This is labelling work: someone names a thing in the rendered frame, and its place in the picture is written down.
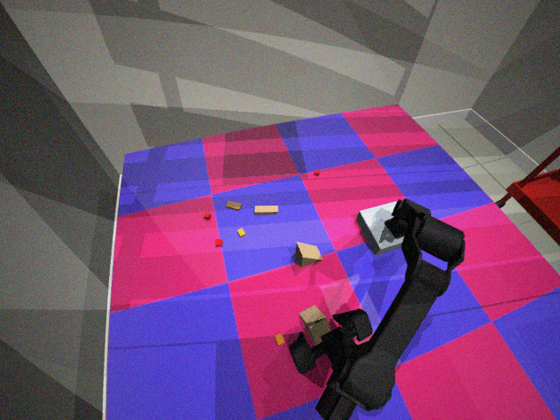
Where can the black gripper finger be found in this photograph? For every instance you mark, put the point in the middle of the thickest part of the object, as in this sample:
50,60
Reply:
342,319
301,336

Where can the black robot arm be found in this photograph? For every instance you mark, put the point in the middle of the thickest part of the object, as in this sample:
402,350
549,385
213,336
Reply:
364,375

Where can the olive triangular block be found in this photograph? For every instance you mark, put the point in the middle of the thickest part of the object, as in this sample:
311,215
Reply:
307,254

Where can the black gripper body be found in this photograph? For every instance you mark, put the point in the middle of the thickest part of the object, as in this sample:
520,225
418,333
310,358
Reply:
304,356

